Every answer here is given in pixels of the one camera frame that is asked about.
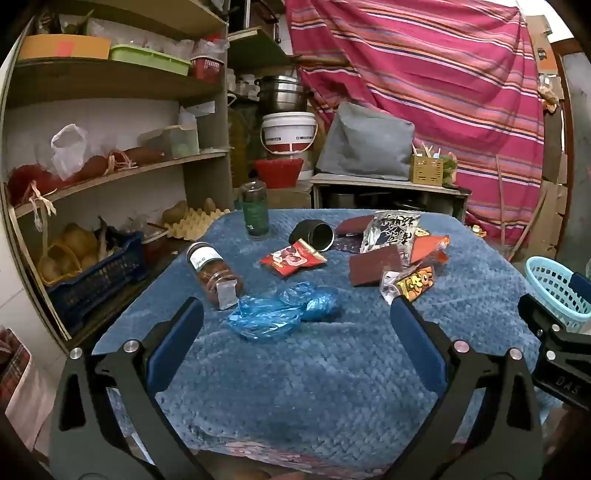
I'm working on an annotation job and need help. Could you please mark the dark blue plastic crate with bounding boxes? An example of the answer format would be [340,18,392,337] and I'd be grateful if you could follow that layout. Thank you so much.
[46,231,147,324]

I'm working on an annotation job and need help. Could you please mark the wooden shelf unit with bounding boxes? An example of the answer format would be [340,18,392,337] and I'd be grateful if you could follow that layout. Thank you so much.
[0,0,234,342]

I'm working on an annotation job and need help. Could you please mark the cardboard sheets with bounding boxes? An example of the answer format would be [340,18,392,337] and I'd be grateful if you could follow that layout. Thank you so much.
[538,152,571,250]

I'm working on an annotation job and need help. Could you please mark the red plastic basin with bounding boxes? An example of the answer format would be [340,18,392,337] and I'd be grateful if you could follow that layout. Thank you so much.
[253,158,304,189]

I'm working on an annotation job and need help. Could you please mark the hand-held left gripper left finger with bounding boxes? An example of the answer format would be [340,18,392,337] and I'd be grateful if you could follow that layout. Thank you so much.
[48,298,213,480]

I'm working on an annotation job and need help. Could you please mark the yellow cartoon snack packet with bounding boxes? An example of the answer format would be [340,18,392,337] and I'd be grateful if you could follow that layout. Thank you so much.
[379,266,437,305]

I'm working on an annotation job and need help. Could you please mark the paper egg carton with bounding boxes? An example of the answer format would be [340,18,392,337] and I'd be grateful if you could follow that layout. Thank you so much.
[163,208,230,241]

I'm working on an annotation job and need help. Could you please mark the white plastic bag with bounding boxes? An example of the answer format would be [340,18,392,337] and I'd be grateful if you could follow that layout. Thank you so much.
[50,124,89,181]

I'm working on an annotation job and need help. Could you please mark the blue plastic bag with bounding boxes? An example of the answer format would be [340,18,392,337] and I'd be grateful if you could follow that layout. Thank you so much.
[227,282,342,341]

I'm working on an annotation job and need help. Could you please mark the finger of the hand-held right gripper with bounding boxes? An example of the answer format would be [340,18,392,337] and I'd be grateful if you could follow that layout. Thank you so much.
[569,272,591,308]
[518,294,591,370]

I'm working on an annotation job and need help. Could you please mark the light blue plastic basket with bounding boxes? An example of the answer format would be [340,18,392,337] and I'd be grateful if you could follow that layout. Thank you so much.
[525,256,591,334]

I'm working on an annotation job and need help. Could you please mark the plaid cloth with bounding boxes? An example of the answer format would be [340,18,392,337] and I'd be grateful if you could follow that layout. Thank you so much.
[0,325,33,407]

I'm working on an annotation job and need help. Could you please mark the silver black-printed snack packet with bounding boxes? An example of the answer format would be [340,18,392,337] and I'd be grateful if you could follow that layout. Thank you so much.
[360,211,422,267]

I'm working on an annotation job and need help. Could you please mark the green glass bottle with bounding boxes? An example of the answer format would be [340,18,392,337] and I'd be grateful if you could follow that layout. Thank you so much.
[239,181,270,241]

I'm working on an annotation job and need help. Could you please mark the red snack packet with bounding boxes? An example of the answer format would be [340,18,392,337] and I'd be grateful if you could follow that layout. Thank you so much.
[260,239,328,278]

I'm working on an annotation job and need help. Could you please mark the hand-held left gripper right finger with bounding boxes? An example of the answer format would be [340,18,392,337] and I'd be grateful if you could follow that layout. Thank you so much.
[383,298,543,480]

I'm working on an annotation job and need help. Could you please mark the glass jar with brown contents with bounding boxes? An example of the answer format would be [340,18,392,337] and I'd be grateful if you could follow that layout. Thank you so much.
[186,241,245,310]

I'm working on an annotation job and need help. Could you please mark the small red basket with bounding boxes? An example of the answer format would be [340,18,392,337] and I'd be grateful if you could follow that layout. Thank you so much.
[191,55,222,84]

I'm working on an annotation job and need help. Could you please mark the steel cooking pot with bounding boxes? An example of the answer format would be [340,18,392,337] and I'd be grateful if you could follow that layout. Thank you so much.
[255,76,309,115]

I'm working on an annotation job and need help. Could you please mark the green plastic tray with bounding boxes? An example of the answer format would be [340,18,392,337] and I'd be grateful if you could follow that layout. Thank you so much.
[109,44,191,75]

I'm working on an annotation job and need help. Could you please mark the white plastic bucket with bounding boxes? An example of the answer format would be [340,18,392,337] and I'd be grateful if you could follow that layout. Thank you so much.
[260,112,318,156]

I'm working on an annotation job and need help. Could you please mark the grey bag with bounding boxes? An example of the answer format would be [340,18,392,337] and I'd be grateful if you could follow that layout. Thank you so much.
[316,102,415,181]

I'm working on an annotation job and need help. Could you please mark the orange plastic packet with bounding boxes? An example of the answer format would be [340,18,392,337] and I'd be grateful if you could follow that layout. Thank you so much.
[410,234,451,267]

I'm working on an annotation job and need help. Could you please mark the black metal cup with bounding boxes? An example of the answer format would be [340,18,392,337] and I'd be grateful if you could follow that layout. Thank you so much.
[289,220,335,252]

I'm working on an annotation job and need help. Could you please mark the blue fleece blanket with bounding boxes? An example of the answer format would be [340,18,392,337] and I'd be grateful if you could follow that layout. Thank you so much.
[92,209,561,462]

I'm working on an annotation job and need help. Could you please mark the yellow flat box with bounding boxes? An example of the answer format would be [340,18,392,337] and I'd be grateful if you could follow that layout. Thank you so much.
[17,34,112,61]

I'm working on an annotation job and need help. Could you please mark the clear plastic container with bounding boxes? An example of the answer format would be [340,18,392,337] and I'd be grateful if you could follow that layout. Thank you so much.
[139,126,200,160]

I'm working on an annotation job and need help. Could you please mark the pink striped cloth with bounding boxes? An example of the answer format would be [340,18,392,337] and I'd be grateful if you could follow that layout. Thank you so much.
[284,0,548,245]

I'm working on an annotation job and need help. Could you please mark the yellow chopstick holder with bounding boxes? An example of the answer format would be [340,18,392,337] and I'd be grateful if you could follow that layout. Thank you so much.
[410,144,445,186]

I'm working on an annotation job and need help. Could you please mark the low wooden side table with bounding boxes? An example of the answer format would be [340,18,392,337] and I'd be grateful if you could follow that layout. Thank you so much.
[310,173,472,222]

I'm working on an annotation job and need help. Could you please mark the green leafy vegetables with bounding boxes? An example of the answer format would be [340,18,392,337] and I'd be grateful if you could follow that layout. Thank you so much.
[441,154,459,186]

